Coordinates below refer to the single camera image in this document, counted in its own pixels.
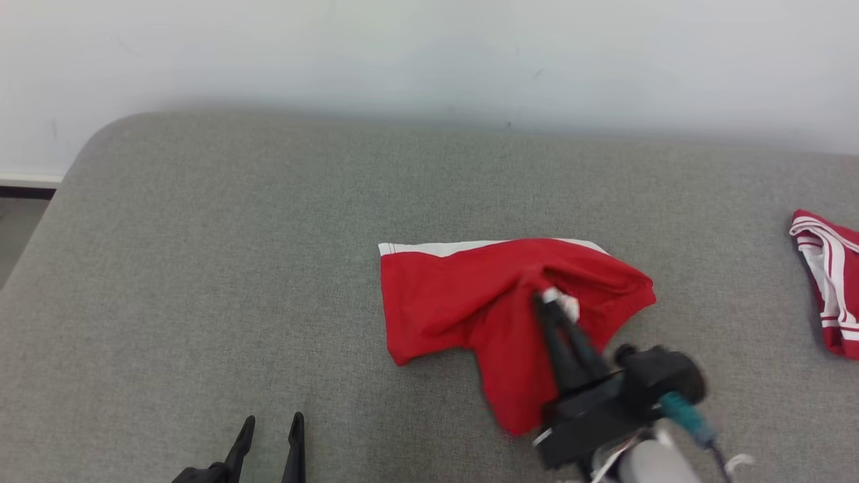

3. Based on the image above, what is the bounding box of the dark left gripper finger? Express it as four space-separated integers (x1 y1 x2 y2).
281 412 307 483
224 415 256 483

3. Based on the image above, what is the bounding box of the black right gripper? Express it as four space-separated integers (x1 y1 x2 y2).
532 292 648 470

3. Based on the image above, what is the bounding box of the red shorts white waistband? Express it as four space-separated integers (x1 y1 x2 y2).
378 237 658 437

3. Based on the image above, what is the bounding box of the red white basketball jersey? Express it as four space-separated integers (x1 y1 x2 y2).
789 209 859 362

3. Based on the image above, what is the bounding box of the grey fabric sofa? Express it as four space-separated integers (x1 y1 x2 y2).
0 111 859 483

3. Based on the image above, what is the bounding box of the white wall baseboard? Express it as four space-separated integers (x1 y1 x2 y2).
0 171 66 201

